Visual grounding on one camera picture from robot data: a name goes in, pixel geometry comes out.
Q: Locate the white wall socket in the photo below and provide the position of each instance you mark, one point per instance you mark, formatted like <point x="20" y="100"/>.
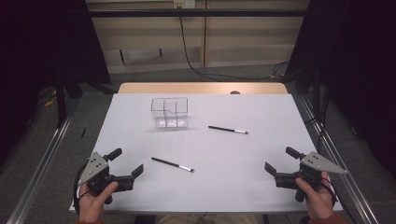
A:
<point x="184" y="3"/>

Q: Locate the aluminium floor rail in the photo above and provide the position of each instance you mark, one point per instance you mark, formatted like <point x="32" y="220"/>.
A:
<point x="43" y="161"/>
<point x="345" y="174"/>

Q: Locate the person's right hand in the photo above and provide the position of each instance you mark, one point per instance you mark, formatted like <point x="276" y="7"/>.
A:
<point x="319" y="203"/>

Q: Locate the person's left hand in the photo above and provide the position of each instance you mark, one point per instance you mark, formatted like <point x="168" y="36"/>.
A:
<point x="91" y="207"/>

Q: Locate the white table cover sheet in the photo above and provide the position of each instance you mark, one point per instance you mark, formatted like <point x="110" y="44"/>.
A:
<point x="218" y="174"/>

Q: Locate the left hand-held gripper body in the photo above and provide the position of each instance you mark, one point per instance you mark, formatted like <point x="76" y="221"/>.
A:
<point x="93" y="168"/>

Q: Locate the small black stick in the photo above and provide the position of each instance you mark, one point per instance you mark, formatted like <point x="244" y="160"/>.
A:
<point x="83" y="132"/>

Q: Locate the clear plastic pen holder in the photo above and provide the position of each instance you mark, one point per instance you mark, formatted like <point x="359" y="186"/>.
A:
<point x="170" y="119"/>

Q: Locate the black metal stand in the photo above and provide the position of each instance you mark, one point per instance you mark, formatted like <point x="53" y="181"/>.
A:
<point x="317" y="93"/>
<point x="60" y="102"/>

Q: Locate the dark curtain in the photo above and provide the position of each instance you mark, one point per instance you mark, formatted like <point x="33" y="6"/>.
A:
<point x="358" y="62"/>
<point x="40" y="46"/>

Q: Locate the black horizontal frame bar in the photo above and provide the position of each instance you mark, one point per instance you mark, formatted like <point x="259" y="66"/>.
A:
<point x="199" y="13"/>

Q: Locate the black pen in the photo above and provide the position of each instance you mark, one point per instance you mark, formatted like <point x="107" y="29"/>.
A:
<point x="225" y="129"/>
<point x="169" y="163"/>

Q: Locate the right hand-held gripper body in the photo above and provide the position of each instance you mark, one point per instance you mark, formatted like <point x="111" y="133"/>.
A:
<point x="317" y="163"/>

